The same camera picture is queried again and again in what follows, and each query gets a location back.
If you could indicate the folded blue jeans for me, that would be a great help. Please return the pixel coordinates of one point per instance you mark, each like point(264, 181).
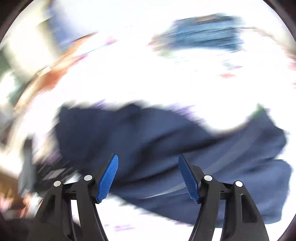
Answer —
point(211, 32)

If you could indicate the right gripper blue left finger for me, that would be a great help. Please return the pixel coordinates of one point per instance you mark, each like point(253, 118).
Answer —
point(107, 178)

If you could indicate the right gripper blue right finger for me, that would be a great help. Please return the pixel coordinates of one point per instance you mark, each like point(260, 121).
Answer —
point(189, 179)

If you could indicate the purple floral bedspread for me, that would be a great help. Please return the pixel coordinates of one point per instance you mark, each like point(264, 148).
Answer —
point(97, 54)

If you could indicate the dark navy pants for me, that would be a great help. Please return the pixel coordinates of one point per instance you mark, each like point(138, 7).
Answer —
point(148, 142)

